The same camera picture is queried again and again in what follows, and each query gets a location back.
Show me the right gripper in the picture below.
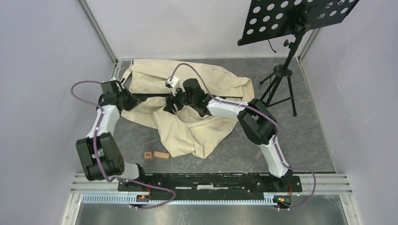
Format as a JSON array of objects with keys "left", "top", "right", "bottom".
[{"left": 163, "top": 84, "right": 196, "bottom": 115}]

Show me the cream zip-up jacket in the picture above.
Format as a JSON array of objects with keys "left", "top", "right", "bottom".
[{"left": 121, "top": 59, "right": 255, "bottom": 159}]

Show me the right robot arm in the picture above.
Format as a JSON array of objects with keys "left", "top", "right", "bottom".
[{"left": 164, "top": 77, "right": 293, "bottom": 191}]

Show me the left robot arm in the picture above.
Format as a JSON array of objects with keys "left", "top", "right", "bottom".
[{"left": 76, "top": 80, "right": 147, "bottom": 191}]

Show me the wooden letter cube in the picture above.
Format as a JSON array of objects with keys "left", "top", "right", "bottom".
[{"left": 144, "top": 152, "right": 153, "bottom": 159}]

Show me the wooden rectangular block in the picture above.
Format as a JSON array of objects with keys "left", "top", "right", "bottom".
[{"left": 153, "top": 151, "right": 170, "bottom": 159}]

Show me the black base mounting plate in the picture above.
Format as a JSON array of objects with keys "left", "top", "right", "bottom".
[{"left": 118, "top": 173, "right": 303, "bottom": 201}]

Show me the black perforated music stand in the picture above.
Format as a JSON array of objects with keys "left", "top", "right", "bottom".
[{"left": 237, "top": 0, "right": 358, "bottom": 116}]

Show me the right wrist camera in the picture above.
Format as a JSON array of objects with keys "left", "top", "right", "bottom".
[{"left": 165, "top": 76, "right": 180, "bottom": 90}]

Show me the aluminium frame rail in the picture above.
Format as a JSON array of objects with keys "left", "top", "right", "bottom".
[{"left": 77, "top": 0, "right": 118, "bottom": 65}]

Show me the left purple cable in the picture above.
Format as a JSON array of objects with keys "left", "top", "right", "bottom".
[{"left": 70, "top": 81, "right": 176, "bottom": 210}]

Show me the white slotted cable duct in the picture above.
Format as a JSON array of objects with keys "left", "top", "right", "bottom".
[{"left": 82, "top": 194, "right": 291, "bottom": 206}]

